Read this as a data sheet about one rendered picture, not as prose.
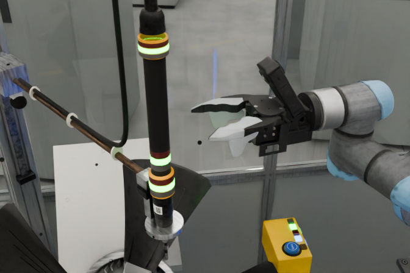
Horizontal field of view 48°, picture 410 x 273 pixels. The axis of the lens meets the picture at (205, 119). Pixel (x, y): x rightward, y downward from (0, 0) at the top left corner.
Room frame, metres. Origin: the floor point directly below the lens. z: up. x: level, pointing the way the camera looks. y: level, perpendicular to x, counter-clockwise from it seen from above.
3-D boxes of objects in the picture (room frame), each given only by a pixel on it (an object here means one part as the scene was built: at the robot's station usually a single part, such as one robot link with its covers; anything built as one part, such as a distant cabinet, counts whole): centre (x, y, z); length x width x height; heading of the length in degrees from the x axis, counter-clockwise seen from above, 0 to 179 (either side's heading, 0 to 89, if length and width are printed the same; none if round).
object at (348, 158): (0.73, -0.29, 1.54); 0.11 x 0.08 x 0.11; 31
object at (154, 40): (0.62, 0.07, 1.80); 0.04 x 0.04 x 0.03
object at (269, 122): (0.65, -0.09, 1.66); 0.09 x 0.05 x 0.02; 130
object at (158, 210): (0.62, 0.07, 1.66); 0.04 x 0.04 x 0.46
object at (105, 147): (0.84, 0.29, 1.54); 0.54 x 0.01 x 0.01; 44
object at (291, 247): (0.92, -0.24, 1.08); 0.04 x 0.04 x 0.02
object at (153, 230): (0.63, 0.08, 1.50); 0.09 x 0.07 x 0.10; 44
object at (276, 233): (0.97, -0.24, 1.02); 0.16 x 0.10 x 0.11; 9
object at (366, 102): (0.74, -0.28, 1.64); 0.11 x 0.08 x 0.09; 109
